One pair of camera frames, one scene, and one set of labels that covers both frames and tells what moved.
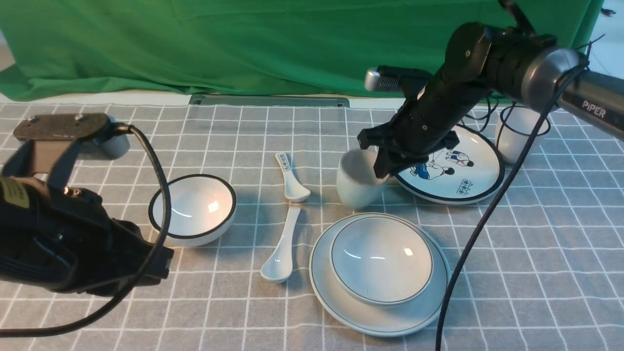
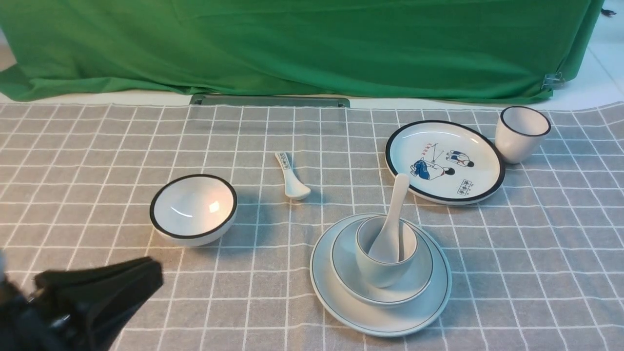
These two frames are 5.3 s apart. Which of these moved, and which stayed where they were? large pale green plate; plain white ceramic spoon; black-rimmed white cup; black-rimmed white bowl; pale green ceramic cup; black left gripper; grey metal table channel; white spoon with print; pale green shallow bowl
Moved: plain white ceramic spoon; black left gripper; pale green ceramic cup
Stayed: pale green shallow bowl; black-rimmed white bowl; large pale green plate; grey metal table channel; black-rimmed white cup; white spoon with print
